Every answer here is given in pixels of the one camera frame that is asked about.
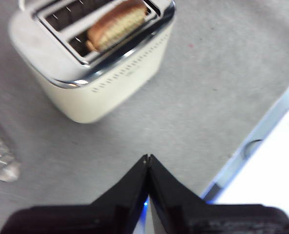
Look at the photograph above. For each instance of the cream two-slot toaster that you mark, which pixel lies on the cream two-slot toaster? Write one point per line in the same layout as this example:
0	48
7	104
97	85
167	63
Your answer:
105	90

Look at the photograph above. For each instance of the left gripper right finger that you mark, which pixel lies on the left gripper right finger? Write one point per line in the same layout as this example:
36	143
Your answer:
195	217

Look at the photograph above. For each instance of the brown bread slice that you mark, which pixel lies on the brown bread slice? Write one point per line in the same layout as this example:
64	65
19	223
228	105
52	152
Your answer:
117	26

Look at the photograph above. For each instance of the slotted metal bread rack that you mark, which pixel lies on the slotted metal bread rack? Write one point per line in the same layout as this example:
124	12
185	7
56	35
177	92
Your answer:
0	161

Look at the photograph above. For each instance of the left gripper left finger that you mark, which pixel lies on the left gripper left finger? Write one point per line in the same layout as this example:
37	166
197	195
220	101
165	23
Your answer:
105	217

